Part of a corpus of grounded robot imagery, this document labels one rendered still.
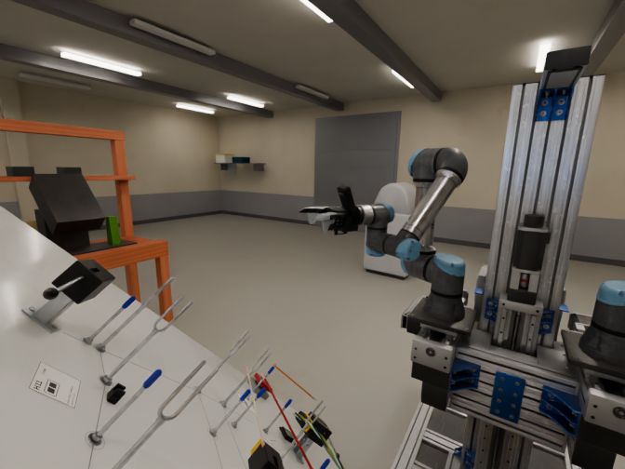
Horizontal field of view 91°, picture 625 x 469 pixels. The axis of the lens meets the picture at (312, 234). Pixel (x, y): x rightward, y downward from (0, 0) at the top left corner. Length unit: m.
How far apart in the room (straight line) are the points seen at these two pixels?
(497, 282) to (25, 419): 1.38
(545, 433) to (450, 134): 7.19
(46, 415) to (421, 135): 8.17
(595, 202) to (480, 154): 2.28
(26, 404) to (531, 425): 1.39
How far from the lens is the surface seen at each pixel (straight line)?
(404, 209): 4.98
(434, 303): 1.32
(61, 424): 0.42
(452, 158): 1.23
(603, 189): 8.10
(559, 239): 1.43
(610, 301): 1.30
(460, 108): 8.20
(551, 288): 1.47
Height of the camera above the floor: 1.72
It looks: 12 degrees down
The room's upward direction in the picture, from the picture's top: 1 degrees clockwise
